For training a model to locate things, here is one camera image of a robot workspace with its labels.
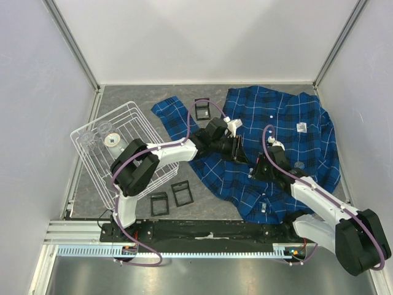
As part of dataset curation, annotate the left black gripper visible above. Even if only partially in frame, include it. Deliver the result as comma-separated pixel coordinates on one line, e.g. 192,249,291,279
210,135,249,165

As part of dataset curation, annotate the blue plaid shirt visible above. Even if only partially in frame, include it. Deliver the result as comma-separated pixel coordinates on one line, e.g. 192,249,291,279
150,85,341,224

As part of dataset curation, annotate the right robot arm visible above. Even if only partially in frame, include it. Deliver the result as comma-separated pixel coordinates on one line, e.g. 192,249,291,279
251,145,392,276

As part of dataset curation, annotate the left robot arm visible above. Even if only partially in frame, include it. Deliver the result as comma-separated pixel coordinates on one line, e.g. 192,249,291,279
111,117,249,242

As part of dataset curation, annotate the dark blue round brooch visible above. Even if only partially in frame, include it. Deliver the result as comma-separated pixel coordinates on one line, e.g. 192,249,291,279
294,161,305,170

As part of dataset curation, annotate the white ceramic mug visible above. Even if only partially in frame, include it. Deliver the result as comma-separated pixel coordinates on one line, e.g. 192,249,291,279
104,132,128,159

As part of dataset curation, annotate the clear glass right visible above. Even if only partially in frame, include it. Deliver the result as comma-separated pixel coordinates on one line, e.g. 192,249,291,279
96,120,116,139

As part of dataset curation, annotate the clear glass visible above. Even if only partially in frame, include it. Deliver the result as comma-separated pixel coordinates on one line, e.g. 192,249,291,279
80,131,99,154
96,120,116,139

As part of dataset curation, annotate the clear glass left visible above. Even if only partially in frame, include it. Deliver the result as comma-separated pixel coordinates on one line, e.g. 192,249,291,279
80,131,99,154

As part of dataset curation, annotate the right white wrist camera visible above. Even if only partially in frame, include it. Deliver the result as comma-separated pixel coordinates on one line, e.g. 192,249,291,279
267,136,285,151

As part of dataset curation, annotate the black frame front middle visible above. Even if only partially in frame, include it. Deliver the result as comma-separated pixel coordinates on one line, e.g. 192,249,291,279
171,180,194,207

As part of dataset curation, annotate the black frame at back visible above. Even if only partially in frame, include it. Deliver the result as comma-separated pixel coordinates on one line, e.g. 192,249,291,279
195,98,211,120

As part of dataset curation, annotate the light blue cable duct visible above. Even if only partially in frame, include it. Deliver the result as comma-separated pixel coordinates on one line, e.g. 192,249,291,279
57,244,299,259

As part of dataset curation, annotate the black frame near rack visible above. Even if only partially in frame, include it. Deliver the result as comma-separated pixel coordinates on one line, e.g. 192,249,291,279
149,192,169,217

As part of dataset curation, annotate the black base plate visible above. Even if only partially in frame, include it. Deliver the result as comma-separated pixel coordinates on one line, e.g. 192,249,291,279
101,218,305,246

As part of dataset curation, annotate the white wire dish rack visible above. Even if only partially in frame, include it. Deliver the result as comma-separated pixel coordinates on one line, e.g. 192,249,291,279
70,101,164,210

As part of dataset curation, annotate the right aluminium frame post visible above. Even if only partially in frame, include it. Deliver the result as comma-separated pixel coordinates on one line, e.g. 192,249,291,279
313,0,369,92

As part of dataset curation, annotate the aluminium frame post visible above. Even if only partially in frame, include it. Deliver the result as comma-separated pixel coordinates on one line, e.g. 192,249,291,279
42,0,101,92
313,0,369,92

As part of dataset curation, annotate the left aluminium frame post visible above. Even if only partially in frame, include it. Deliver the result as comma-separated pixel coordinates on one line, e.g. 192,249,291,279
42,0,101,92

